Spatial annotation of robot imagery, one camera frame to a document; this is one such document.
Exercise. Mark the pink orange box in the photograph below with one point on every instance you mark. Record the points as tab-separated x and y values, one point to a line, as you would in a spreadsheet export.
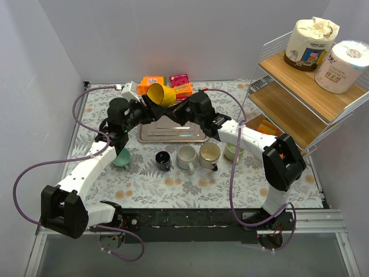
181	85

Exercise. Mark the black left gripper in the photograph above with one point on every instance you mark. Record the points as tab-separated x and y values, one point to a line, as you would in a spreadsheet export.
148	105

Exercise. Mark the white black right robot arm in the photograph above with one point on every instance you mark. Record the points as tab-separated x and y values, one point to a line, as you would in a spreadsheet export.
282	160

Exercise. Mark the sage green mug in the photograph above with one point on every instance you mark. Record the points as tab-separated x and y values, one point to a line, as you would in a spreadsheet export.
123	159

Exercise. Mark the small blue cup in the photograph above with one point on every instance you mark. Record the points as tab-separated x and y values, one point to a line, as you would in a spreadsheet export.
163	161

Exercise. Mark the white wire wooden shelf rack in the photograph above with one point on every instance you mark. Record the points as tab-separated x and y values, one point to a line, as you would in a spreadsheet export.
295	103

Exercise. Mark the floral table mat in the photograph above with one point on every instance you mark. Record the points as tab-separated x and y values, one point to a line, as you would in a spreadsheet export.
143	185

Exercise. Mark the white speckled mug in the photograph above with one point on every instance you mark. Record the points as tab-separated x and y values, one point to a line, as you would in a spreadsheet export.
187	158

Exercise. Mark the light green mug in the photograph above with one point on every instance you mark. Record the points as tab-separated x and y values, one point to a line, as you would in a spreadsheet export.
230	152

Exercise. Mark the sponge pack upper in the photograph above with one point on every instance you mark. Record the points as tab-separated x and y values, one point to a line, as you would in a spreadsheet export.
267	127

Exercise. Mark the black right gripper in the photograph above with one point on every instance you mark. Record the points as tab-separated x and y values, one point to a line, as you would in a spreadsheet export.
179	109

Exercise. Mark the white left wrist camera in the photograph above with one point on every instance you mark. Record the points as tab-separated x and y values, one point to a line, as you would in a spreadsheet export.
128	91

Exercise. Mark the silver metal tray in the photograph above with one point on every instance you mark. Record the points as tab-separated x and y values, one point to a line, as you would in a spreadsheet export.
167	131

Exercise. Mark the white cotton toilet roll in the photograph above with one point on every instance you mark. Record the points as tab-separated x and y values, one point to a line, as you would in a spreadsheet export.
344	64

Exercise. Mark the yellow mug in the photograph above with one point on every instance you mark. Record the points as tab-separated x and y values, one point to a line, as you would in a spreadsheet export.
161	95

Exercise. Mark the cream mug black handle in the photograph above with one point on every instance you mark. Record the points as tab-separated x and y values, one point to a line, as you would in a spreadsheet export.
209	154

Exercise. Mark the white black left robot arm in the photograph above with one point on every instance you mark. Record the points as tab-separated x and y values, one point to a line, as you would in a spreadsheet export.
63	206

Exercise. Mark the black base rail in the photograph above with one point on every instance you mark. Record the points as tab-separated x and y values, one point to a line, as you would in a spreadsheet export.
196	225

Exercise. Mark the cartoon wrapped toilet roll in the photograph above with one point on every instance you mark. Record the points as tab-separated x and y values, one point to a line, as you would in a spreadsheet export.
309	42

